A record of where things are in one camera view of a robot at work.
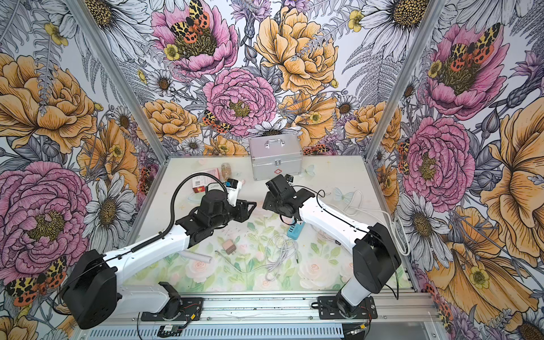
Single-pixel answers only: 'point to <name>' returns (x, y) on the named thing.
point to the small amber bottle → (226, 171)
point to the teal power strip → (295, 231)
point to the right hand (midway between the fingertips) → (273, 209)
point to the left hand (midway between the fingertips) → (250, 208)
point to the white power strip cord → (353, 204)
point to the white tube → (196, 256)
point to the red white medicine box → (200, 183)
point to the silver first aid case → (276, 156)
